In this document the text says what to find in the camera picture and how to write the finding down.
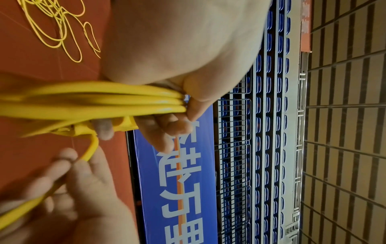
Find person's left hand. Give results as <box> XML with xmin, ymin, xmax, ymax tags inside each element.
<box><xmin>91</xmin><ymin>0</ymin><xmax>273</xmax><ymax>154</ymax></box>

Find person's right hand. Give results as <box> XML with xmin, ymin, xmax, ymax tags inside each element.
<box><xmin>0</xmin><ymin>145</ymin><xmax>141</xmax><ymax>244</ymax></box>

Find yellow cord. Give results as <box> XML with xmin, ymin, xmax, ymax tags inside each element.
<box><xmin>16</xmin><ymin>0</ymin><xmax>103</xmax><ymax>64</ymax></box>
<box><xmin>0</xmin><ymin>80</ymin><xmax>189</xmax><ymax>232</ymax></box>

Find blue banner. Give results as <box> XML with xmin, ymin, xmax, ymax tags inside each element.
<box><xmin>131</xmin><ymin>102</ymin><xmax>221</xmax><ymax>244</ymax></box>

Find rows of blue seats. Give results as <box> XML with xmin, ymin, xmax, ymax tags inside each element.
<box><xmin>214</xmin><ymin>0</ymin><xmax>303</xmax><ymax>244</ymax></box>

